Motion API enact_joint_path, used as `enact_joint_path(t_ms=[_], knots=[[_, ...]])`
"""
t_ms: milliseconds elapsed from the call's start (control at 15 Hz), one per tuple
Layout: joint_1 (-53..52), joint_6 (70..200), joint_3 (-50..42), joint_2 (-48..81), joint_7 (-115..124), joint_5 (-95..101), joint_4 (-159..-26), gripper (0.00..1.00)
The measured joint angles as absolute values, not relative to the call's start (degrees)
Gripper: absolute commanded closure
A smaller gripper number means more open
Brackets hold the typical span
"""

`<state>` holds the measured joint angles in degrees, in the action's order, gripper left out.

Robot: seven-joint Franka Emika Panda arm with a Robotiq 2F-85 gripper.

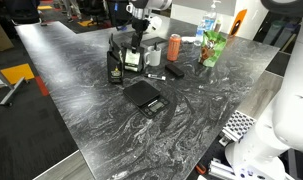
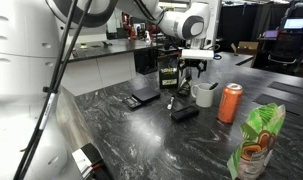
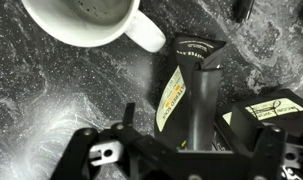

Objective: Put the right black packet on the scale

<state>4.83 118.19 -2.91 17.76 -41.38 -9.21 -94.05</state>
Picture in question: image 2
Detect orange drink can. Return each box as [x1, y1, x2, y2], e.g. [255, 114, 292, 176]
[217, 82, 244, 125]

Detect black packet with white label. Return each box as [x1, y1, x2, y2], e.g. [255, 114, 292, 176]
[177, 74, 194, 98]

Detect black and white box device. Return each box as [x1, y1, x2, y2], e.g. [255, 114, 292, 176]
[71, 143, 113, 180]

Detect black digital scale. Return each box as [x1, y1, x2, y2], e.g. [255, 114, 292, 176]
[121, 86, 162, 111]

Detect white mug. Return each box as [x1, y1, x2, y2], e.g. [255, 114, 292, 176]
[190, 82, 217, 108]

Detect white marker pen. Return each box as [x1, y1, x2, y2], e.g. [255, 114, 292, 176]
[166, 95, 176, 111]

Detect black rectangular eraser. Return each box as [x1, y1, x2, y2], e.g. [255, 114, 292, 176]
[170, 105, 201, 123]

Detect black packet with gold label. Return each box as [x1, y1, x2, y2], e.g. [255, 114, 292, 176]
[157, 53, 181, 90]

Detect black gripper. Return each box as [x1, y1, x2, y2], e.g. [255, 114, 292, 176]
[178, 58, 208, 79]

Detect open cardboard box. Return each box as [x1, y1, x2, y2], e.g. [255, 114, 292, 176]
[230, 40, 259, 57]

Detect black counter with white cabinets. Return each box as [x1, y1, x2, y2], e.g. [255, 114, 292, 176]
[60, 38, 165, 97]

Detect black mesh office chair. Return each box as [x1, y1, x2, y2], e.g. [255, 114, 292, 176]
[266, 31, 303, 69]

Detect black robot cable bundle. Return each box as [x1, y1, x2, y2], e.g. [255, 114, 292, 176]
[12, 0, 94, 180]

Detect white spray bottle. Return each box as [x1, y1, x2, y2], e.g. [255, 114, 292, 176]
[144, 30, 152, 45]

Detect green snack bag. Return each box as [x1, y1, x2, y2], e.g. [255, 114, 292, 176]
[226, 102, 287, 180]

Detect open laptop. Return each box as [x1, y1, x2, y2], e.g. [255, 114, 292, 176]
[262, 29, 280, 40]

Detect lit computer monitor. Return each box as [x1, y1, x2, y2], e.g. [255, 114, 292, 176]
[283, 17, 303, 30]

